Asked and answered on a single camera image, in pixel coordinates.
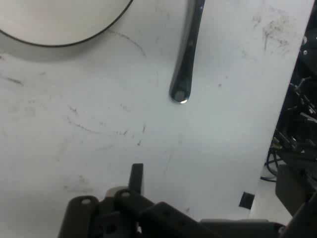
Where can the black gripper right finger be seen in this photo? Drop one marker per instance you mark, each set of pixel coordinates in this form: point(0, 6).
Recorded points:
point(305, 223)

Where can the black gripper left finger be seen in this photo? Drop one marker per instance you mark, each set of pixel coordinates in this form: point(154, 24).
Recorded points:
point(119, 218)

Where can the steel serrated table knife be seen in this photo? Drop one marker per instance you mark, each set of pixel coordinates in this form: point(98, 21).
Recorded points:
point(185, 54)

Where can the black floor equipment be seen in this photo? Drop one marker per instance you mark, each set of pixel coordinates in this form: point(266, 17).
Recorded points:
point(301, 124)

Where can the white plate with black rim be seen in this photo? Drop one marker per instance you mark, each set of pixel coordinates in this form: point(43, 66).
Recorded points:
point(49, 19)

